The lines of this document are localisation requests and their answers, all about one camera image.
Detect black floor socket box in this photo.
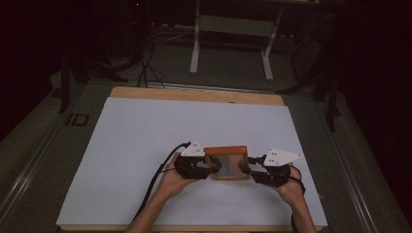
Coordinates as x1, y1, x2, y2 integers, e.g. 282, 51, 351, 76
66, 113, 90, 127

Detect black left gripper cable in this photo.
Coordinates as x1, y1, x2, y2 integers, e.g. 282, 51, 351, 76
129, 141, 192, 227

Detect person's right hand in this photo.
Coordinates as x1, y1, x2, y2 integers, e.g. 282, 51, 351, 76
273, 163, 307, 208

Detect white metal desk frame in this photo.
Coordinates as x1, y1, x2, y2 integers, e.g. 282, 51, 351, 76
189, 0, 286, 82

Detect metal floor rail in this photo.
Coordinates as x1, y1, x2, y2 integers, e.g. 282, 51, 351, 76
314, 102, 381, 233
0, 110, 67, 222
146, 82, 277, 95

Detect wooden photo frame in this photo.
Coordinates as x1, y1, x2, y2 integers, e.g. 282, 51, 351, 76
203, 145, 251, 182

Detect person's left hand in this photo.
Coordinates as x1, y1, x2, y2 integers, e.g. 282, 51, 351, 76
158, 151, 199, 199

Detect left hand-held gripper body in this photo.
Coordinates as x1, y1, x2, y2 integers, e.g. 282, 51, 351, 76
174, 140, 212, 181

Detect black metal stand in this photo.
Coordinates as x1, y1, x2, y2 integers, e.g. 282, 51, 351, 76
276, 64, 344, 132
57, 48, 130, 115

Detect wooden table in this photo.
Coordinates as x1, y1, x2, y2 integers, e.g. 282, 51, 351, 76
59, 85, 325, 233

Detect white table mat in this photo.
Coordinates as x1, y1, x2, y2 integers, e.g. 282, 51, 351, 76
55, 96, 328, 227

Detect black floor cables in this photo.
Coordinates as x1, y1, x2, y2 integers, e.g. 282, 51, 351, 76
136, 32, 167, 89

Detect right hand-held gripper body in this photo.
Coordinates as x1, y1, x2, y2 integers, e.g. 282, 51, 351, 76
256, 148, 304, 188

